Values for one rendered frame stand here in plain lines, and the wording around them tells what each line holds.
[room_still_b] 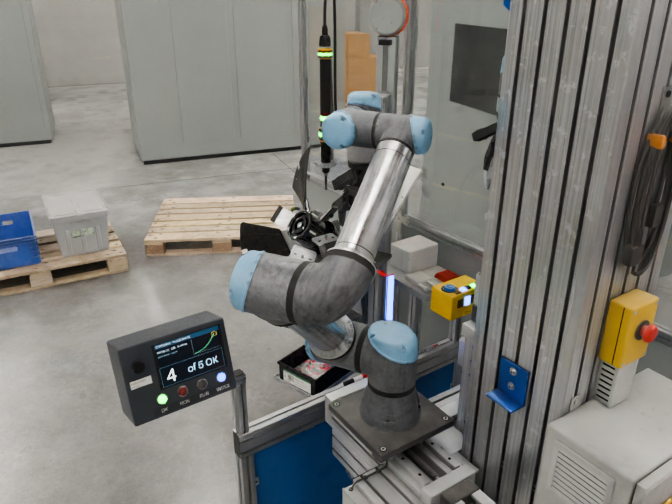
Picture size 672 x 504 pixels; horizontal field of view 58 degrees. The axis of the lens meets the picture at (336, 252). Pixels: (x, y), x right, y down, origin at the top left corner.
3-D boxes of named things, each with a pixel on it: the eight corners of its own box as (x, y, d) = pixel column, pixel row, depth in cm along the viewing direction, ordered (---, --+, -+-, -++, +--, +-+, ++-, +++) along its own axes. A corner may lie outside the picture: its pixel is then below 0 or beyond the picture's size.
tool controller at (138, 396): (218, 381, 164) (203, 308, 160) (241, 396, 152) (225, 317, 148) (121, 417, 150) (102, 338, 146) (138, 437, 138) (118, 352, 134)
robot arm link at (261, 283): (368, 379, 149) (284, 316, 101) (314, 364, 155) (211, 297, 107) (382, 332, 152) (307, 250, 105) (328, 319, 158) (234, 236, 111)
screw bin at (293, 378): (320, 350, 215) (320, 333, 212) (358, 367, 206) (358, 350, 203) (277, 379, 200) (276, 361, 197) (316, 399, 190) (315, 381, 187)
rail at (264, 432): (459, 350, 220) (461, 332, 217) (467, 355, 217) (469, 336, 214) (234, 451, 173) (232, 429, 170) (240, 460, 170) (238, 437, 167)
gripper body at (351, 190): (362, 219, 139) (363, 168, 135) (340, 208, 146) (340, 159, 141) (388, 212, 143) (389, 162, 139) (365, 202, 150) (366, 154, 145)
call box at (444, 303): (462, 300, 216) (465, 273, 212) (483, 311, 209) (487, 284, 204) (429, 313, 208) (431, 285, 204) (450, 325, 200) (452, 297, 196)
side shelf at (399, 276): (410, 257, 283) (410, 251, 281) (467, 286, 256) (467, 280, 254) (369, 270, 270) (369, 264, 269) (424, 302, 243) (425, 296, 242)
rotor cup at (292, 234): (315, 221, 229) (292, 205, 221) (342, 222, 219) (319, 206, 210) (302, 256, 225) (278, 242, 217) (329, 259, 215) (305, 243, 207)
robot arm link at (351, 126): (368, 116, 119) (388, 106, 128) (317, 111, 123) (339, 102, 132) (367, 155, 122) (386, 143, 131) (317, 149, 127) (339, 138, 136)
